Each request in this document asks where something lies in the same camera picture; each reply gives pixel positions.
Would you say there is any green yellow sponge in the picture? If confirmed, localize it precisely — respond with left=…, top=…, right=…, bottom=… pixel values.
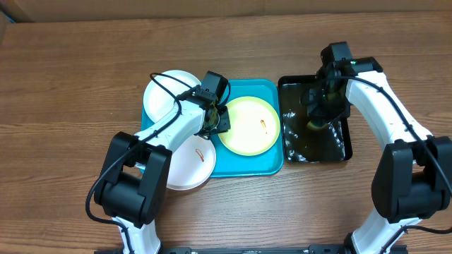
left=307, top=119, right=328, bottom=131

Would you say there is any yellow plate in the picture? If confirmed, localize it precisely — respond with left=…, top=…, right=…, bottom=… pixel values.
left=219, top=96, right=280, bottom=156

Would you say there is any white plate with ketchup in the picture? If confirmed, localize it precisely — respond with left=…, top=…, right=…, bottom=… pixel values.
left=167, top=136, right=216, bottom=191

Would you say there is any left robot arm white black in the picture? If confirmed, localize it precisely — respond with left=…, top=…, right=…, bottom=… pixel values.
left=85, top=101, right=230, bottom=253

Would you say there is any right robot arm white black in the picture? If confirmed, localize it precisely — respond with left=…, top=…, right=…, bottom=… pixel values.
left=300, top=57, right=451, bottom=253

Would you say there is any black water tray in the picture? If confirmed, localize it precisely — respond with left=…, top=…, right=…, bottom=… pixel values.
left=278, top=75, right=352, bottom=162

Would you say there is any white plate upper left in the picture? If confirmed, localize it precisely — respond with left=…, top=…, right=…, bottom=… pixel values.
left=143, top=70, right=201, bottom=123

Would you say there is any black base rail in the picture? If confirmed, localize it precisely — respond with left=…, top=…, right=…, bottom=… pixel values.
left=94, top=245, right=409, bottom=254

